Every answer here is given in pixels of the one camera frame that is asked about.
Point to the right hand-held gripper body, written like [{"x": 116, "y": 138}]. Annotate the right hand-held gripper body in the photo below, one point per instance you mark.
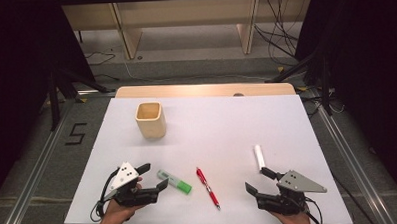
[{"x": 297, "y": 183}]

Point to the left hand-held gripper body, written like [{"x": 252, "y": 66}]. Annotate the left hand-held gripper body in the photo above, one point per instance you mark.
[{"x": 123, "y": 176}]

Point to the green highlighter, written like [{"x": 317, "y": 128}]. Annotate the green highlighter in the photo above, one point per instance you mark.
[{"x": 175, "y": 183}]

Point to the white cylindrical stick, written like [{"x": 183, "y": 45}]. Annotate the white cylindrical stick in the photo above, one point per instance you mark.
[{"x": 259, "y": 156}]

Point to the cream ceramic cup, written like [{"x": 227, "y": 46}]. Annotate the cream ceramic cup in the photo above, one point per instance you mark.
[{"x": 152, "y": 127}]

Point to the red pen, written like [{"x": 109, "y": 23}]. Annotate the red pen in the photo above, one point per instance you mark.
[{"x": 207, "y": 186}]

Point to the person's right hand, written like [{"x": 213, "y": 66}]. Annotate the person's right hand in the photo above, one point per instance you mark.
[{"x": 295, "y": 221}]

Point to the person's left hand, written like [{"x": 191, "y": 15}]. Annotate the person's left hand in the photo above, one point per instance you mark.
[{"x": 118, "y": 215}]

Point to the white board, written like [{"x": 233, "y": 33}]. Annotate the white board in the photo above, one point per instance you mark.
[{"x": 221, "y": 141}]

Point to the yellow tape piece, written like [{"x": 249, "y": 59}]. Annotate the yellow tape piece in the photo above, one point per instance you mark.
[
  {"x": 280, "y": 69},
  {"x": 302, "y": 88},
  {"x": 83, "y": 100}
]

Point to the light wooden table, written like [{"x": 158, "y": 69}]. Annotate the light wooden table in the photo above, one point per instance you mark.
[{"x": 202, "y": 91}]

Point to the black metal stand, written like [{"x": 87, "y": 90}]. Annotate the black metal stand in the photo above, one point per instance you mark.
[
  {"x": 68, "y": 83},
  {"x": 318, "y": 64}
]

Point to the black curtain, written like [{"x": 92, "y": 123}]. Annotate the black curtain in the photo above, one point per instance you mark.
[
  {"x": 18, "y": 81},
  {"x": 368, "y": 69}
]

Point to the pale wooden desk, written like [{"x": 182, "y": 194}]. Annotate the pale wooden desk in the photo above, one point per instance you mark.
[{"x": 183, "y": 12}]

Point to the aluminium floor rail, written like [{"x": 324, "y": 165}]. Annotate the aluminium floor rail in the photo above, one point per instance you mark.
[
  {"x": 355, "y": 166},
  {"x": 32, "y": 184}
]

